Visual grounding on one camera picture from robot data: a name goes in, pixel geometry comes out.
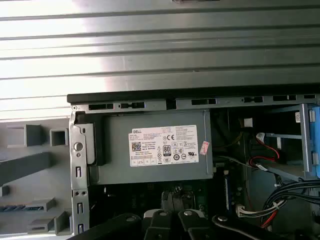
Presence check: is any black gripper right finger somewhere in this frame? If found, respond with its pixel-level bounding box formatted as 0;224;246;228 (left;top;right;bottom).
174;186;285;240

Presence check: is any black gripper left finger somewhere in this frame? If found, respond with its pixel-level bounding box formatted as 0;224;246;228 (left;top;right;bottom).
72;190;176;240

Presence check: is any grey power supply unit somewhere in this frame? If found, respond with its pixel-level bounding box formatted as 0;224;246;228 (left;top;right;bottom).
87;111;214;186

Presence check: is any grey plastic parts rack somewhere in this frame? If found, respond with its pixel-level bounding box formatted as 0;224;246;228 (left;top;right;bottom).
0;121;75;236

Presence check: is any black open PC case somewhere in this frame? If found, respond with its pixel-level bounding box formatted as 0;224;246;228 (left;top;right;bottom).
66;89;320;240

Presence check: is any blue plastic drive latch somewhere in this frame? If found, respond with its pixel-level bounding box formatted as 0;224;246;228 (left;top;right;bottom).
307;104;320;180

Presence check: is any red data cable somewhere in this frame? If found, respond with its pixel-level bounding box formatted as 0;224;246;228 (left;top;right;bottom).
249;136;280;167

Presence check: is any black cable bundle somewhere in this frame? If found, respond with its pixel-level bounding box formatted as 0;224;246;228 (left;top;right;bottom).
259;178;320;227

